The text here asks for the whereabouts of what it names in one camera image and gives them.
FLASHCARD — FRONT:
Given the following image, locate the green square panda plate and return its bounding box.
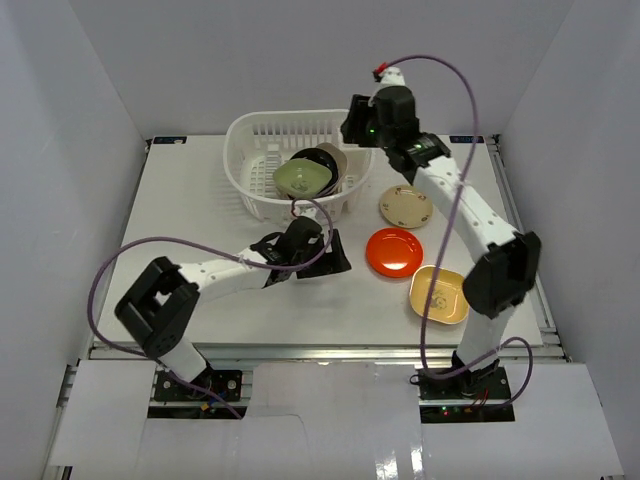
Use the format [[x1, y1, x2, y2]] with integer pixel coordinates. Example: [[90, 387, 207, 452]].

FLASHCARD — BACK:
[[272, 158, 332, 199]]

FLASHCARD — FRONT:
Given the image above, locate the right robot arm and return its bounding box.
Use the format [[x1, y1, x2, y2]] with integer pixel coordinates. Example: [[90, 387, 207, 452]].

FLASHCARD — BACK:
[[340, 86, 541, 399]]

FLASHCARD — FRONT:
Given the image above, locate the beige round floral plate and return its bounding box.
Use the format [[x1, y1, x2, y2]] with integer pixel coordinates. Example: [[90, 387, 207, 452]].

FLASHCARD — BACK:
[[379, 185, 434, 229]]

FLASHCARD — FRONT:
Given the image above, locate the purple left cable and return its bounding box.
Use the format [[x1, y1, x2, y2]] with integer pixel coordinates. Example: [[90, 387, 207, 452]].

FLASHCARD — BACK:
[[87, 198, 335, 419]]

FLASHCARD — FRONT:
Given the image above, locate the white plastic bin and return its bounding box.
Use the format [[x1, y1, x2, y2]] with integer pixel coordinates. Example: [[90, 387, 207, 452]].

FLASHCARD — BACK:
[[223, 109, 375, 226]]

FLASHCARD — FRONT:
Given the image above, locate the black round plate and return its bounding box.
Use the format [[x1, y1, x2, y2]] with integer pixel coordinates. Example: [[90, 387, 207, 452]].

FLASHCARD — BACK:
[[291, 147, 340, 197]]

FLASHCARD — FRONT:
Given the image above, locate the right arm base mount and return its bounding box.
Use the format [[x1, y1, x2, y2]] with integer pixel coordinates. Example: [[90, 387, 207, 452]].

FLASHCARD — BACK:
[[409, 367, 516, 425]]

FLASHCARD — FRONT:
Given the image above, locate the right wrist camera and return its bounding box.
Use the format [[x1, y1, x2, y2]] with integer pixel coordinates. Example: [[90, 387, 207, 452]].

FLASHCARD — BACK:
[[372, 63, 406, 91]]

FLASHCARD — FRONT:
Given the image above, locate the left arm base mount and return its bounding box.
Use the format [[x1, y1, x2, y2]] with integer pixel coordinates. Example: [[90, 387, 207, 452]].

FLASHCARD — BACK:
[[151, 370, 243, 402]]

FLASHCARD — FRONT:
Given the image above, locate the yellow square panda plate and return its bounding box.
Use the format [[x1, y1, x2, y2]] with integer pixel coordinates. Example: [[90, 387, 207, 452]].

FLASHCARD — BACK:
[[409, 266, 470, 325]]

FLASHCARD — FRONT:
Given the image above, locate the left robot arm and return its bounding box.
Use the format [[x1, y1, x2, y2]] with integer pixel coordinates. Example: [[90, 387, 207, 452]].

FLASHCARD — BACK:
[[115, 217, 351, 399]]

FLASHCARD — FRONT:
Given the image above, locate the orange round plate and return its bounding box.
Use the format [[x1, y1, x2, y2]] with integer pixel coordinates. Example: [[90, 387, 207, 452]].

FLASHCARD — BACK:
[[365, 228, 424, 279]]

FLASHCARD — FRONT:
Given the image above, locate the cream square panda plate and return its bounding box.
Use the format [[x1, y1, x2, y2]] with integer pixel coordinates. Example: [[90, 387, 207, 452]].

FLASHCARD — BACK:
[[317, 142, 349, 196]]

